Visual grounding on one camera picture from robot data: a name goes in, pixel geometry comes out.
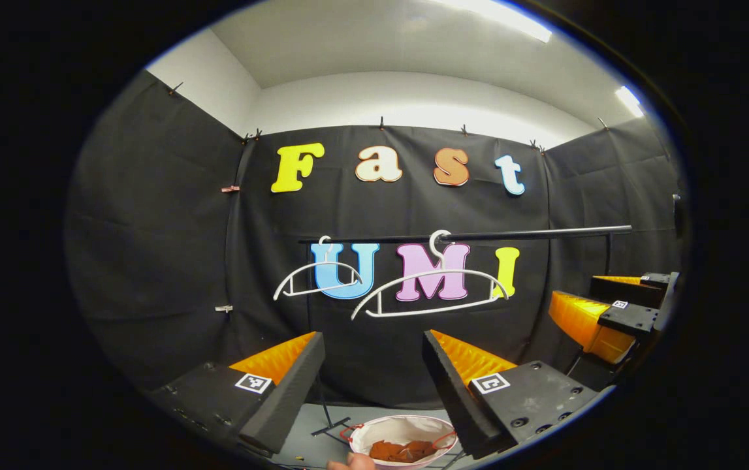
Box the white plastic hanger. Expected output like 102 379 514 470
350 230 510 321
273 235 363 301

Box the black backdrop cloth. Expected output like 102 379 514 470
64 70 683 409

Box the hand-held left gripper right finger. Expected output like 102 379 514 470
422 330 610 461

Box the small ceiling light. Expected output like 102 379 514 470
614 86 645 119

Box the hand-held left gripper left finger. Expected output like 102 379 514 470
149 332 326 458

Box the black clothes rack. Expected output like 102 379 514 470
299 225 633 437

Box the long ceiling light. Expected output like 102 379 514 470
439 0 552 44

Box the white laundry hamper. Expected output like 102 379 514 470
340 415 458 469

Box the orange corduroy jacket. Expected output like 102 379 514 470
369 439 437 464

